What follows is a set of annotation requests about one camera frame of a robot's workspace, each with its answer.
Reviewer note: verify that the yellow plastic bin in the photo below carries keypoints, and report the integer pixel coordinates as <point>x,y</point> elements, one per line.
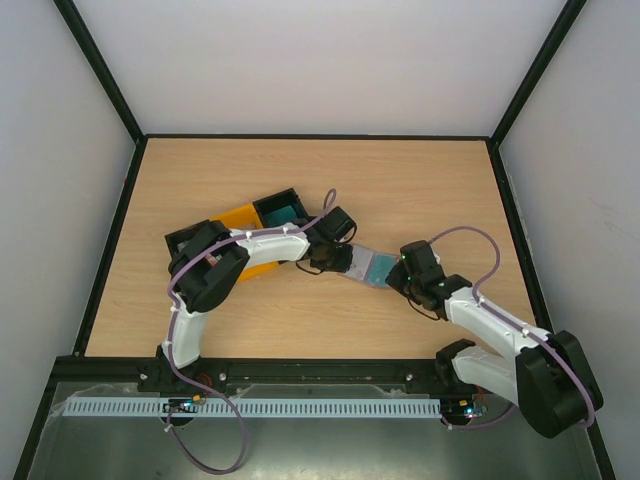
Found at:
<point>245,218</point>

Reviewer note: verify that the light blue slotted cable duct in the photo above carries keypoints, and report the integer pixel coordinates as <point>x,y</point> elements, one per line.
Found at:
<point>254,408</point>

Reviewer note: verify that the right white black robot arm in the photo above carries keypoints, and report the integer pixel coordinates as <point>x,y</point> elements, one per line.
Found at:
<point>545,375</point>

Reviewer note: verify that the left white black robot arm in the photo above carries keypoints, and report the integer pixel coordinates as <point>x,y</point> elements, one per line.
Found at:
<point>204,272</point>

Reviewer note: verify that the white floral card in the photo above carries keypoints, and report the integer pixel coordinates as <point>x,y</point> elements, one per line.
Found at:
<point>360,263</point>

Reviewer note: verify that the black bin with red cards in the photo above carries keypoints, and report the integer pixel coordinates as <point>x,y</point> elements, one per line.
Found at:
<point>185,244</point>

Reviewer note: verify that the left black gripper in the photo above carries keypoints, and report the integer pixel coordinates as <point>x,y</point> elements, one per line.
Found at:
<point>343,266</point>

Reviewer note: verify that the black bin with teal cards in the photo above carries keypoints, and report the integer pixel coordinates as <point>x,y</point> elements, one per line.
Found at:
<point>278,200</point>

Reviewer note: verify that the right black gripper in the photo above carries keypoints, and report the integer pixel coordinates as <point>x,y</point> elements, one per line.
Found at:
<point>400,276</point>

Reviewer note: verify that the teal card stack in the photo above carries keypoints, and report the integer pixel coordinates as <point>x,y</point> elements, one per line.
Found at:
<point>278,217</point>

